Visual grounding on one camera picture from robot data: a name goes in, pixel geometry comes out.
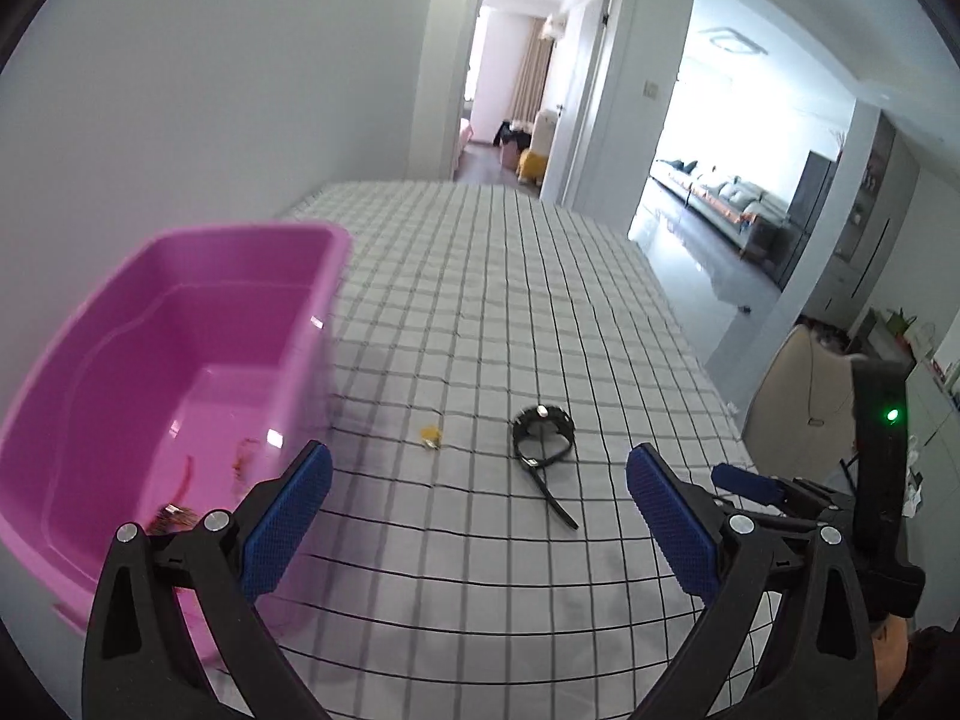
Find yellow stool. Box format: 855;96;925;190
516;148;548;187

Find grey sofa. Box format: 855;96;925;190
649;160;788;262

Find person's right hand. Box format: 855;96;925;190
872;614;910;704

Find white door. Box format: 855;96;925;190
540;0;610;205

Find white black grid bedsheet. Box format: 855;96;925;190
272;182;748;718

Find pink plastic tub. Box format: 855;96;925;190
2;223;352;629

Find beige chair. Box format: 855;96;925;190
742;325;862;483

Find black wrist watch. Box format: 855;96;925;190
511;403;579;530

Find yellow small earring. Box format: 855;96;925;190
420;426;443;450

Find red string bracelet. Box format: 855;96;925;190
145;452;203;538

